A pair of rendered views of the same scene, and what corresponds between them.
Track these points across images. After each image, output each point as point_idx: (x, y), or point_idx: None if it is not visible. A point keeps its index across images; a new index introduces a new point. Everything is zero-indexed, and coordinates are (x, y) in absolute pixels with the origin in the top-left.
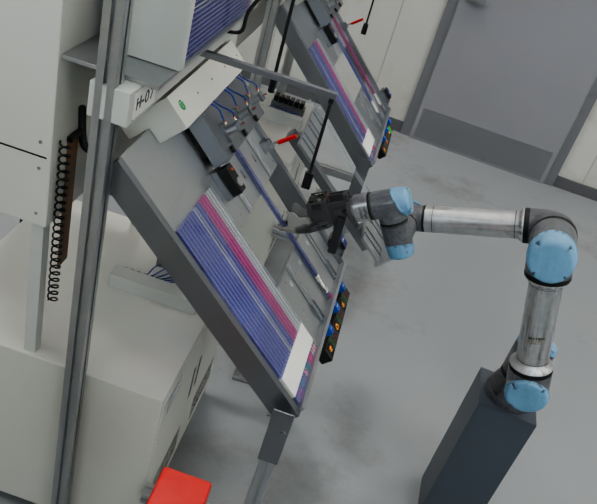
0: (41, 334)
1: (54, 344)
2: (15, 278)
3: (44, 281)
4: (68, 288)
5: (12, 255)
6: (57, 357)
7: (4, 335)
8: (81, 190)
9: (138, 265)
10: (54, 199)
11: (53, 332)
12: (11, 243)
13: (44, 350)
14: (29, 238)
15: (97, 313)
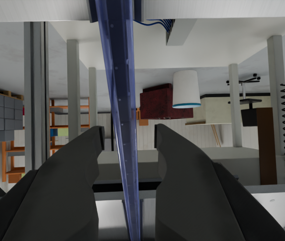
0: (274, 48)
1: (272, 31)
2: (192, 58)
3: (279, 100)
4: (195, 43)
5: (169, 63)
6: None
7: (256, 47)
8: (243, 162)
9: (136, 25)
10: None
11: (255, 35)
12: (157, 66)
13: (279, 33)
14: (147, 64)
15: (227, 25)
